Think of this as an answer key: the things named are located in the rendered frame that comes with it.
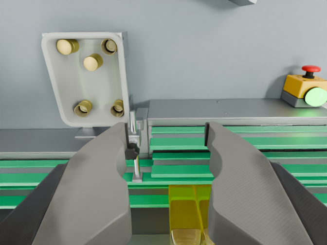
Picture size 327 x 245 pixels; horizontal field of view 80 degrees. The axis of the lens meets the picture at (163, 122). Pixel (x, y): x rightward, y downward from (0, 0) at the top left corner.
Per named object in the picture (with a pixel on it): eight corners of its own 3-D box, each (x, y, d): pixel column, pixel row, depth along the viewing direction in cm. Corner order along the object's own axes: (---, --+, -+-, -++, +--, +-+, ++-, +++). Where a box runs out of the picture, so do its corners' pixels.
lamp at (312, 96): (300, 103, 50) (308, 108, 47) (306, 86, 48) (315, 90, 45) (318, 103, 50) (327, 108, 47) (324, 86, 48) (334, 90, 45)
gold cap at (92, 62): (87, 53, 49) (81, 56, 45) (101, 53, 49) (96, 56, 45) (90, 67, 51) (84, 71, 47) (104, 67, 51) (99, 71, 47)
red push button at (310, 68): (304, 81, 49) (309, 67, 47) (295, 77, 52) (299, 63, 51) (320, 81, 49) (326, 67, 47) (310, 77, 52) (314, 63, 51)
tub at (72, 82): (76, 113, 59) (63, 127, 51) (56, 30, 48) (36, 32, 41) (134, 113, 59) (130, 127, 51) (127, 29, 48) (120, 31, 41)
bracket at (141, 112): (137, 138, 56) (134, 153, 50) (135, 107, 51) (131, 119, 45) (150, 138, 56) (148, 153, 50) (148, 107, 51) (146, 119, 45)
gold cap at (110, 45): (99, 38, 44) (105, 36, 48) (101, 54, 45) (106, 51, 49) (116, 39, 44) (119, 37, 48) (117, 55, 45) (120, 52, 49)
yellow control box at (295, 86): (279, 97, 57) (294, 108, 51) (286, 72, 54) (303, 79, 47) (303, 97, 57) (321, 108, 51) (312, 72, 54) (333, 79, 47)
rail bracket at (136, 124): (135, 159, 50) (127, 198, 39) (129, 97, 43) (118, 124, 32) (146, 159, 50) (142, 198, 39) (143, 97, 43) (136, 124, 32)
